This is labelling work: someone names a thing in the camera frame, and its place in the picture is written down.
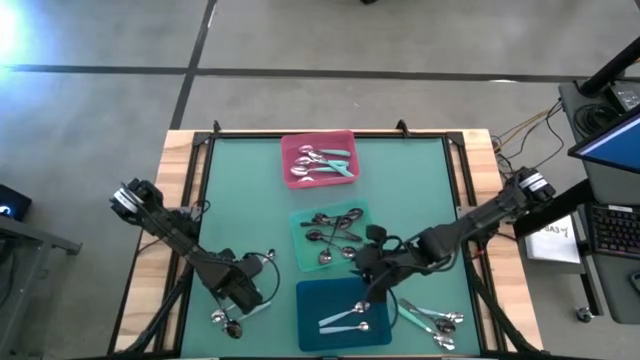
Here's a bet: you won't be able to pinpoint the grey metal stand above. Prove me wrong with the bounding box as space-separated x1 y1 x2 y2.
0 214 83 342

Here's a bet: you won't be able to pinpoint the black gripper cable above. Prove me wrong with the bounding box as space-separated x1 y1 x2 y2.
364 233 419 304
243 251 282 307

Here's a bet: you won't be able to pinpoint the grey cart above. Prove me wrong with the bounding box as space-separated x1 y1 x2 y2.
558 78 640 325

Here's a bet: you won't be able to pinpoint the black power adapter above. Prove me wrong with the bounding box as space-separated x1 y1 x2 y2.
605 81 640 113

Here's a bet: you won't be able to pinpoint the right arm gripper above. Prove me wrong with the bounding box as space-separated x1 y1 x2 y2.
355 242 409 303

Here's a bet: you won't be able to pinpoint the black pole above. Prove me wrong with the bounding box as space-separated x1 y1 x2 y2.
578 36 640 97

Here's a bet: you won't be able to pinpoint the yellow and black cables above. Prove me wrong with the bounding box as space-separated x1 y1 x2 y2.
491 98 567 174

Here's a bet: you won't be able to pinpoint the black table frame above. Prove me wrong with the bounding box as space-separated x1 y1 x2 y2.
107 119 546 360

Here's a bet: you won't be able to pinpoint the black keyboard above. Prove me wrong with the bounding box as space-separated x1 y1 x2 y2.
585 201 640 260

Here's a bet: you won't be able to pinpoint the black device with light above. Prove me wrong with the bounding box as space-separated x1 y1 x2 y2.
0 183 33 222

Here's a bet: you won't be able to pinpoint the white paper sheet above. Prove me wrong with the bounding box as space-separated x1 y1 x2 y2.
524 214 582 265

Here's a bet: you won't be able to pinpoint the green translucent plastic bin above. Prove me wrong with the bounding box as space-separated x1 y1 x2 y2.
288 198 374 274

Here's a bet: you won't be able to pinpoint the black stand legs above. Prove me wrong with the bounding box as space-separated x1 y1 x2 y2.
465 272 540 355
122 267 195 355

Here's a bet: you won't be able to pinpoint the coiled black cable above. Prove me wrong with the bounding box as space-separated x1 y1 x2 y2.
571 102 610 137

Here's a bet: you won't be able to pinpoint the computer monitor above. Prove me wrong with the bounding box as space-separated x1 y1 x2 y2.
567 102 640 176

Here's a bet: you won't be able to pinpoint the black right stand legs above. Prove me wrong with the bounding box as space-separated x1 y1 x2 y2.
465 272 540 355

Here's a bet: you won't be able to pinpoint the black left stand legs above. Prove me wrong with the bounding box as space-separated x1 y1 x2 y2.
122 267 195 355

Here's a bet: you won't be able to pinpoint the dark blue plastic bin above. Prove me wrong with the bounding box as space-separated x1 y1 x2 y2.
295 276 394 353

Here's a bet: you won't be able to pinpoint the pink plastic bin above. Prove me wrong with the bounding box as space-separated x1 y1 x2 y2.
280 130 362 191

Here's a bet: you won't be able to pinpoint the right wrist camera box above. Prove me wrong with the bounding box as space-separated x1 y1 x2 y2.
365 224 390 247

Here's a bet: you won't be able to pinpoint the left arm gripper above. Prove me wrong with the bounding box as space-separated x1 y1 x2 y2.
207 249 266 315

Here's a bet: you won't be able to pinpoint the spoon with teal handle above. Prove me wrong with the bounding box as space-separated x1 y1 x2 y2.
290 165 342 178
308 150 355 178
298 144 352 158
294 156 350 168
397 304 457 351

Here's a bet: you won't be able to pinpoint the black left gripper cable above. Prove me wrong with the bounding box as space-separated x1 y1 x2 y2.
243 251 282 307

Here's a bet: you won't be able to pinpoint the spoon with light blue handle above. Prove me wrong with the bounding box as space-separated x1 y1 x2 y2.
210 301 273 324
413 306 465 324
317 300 372 328
318 321 372 335

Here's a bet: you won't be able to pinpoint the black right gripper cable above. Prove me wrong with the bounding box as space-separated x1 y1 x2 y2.
364 233 419 304

